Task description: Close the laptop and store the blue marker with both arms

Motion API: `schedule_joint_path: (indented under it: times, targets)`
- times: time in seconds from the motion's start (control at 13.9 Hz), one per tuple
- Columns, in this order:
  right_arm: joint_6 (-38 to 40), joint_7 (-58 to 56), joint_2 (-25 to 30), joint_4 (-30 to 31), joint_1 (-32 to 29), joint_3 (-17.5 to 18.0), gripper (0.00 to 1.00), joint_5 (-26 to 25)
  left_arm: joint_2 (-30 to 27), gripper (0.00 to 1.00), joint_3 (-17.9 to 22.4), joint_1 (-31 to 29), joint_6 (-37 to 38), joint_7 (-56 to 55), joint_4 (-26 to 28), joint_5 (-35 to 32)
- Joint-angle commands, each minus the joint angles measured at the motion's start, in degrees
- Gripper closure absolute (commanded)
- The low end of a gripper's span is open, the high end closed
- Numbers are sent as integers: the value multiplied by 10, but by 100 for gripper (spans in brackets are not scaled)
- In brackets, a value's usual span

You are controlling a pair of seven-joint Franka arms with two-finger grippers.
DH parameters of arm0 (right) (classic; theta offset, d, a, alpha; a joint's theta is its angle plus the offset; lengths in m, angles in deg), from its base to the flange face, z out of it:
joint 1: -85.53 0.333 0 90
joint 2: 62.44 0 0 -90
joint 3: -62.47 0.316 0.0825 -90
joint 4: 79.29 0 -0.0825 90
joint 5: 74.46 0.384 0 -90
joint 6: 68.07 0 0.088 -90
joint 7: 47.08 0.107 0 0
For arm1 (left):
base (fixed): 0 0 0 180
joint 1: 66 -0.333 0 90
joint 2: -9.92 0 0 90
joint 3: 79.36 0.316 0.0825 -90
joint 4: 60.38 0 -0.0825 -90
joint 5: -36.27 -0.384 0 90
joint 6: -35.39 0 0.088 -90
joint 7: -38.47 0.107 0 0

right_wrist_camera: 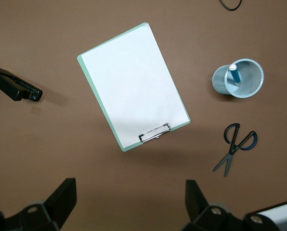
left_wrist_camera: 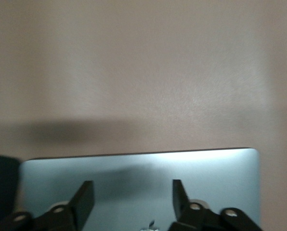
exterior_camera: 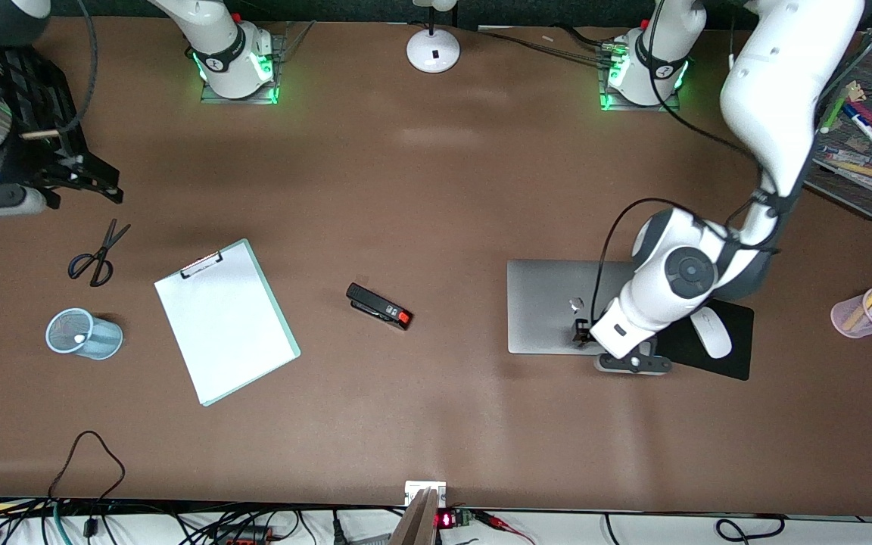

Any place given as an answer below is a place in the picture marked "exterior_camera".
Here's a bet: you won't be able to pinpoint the thin black looped cable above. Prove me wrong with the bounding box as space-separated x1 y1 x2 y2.
48 429 127 502

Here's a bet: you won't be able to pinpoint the small white box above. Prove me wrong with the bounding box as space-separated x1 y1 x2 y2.
403 480 448 509

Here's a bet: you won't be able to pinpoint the white computer mouse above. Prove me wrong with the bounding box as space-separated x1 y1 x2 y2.
690 308 733 360

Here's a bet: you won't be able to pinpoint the green marker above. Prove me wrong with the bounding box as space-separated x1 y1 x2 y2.
819 81 866 136

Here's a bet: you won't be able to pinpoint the black stacked paper tray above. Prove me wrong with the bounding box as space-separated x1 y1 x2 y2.
0 42 85 166

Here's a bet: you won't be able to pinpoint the teal cable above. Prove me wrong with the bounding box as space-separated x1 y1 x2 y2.
52 502 75 545

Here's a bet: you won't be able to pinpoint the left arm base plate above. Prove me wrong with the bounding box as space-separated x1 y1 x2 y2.
597 42 685 114

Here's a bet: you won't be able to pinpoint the white paper sheet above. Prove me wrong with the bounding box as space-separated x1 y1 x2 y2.
154 248 295 404

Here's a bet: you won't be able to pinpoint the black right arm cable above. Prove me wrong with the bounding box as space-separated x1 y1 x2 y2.
20 0 99 140

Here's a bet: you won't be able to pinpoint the black mouse pad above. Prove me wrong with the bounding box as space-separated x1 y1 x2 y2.
650 298 755 382

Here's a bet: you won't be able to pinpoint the black scissors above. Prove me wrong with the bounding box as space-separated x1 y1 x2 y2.
67 219 132 288

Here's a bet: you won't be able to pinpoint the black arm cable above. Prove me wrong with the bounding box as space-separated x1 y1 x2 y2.
590 0 781 328
20 0 99 140

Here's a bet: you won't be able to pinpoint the black cable bundle on table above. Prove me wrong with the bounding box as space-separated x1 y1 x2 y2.
474 24 612 67

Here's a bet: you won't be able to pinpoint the red power strip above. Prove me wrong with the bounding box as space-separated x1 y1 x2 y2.
211 525 279 545

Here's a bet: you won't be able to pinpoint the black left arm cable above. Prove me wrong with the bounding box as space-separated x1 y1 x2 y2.
590 0 781 328

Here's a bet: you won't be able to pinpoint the silver laptop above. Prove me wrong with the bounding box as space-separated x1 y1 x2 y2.
506 259 638 356

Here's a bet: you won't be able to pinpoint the wooden stand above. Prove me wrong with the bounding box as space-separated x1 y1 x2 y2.
388 487 439 545

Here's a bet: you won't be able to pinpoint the black stapler with red end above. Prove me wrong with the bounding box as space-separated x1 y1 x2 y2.
345 282 414 332

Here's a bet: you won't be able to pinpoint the black mesh desk tray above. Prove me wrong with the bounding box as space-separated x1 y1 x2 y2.
803 33 872 222

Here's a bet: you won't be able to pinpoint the blue and white marker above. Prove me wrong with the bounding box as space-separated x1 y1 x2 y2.
842 103 872 160

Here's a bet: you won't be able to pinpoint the black coiled cable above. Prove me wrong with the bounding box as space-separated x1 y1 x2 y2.
715 514 787 543

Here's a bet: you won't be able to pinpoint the light blue mesh cup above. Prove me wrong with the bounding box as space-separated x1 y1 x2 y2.
45 307 124 361

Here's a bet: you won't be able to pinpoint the mint green clipboard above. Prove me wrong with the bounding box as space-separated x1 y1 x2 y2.
152 238 302 408

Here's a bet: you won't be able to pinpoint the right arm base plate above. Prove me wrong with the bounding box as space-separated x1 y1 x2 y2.
198 21 317 105

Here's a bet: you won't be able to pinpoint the pink mesh pen cup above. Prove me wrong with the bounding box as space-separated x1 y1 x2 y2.
830 284 872 339

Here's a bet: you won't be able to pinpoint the white lamp base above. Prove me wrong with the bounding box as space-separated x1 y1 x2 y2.
406 0 462 75

